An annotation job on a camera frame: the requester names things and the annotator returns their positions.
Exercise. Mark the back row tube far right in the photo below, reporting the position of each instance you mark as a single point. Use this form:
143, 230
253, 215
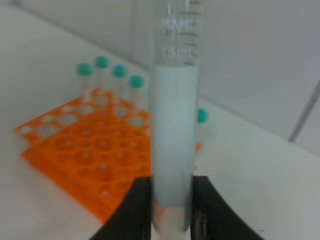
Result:
102, 64

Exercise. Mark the second row left tube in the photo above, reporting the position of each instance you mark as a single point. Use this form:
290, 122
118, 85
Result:
84, 70

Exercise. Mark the orange test tube rack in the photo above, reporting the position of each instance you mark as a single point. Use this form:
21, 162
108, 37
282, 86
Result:
89, 152

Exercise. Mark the test tube with teal cap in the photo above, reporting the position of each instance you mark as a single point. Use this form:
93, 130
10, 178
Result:
176, 35

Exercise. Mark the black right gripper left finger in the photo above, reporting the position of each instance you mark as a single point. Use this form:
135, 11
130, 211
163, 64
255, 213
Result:
132, 219

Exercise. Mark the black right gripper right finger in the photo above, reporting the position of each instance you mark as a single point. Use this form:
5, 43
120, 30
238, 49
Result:
212, 218

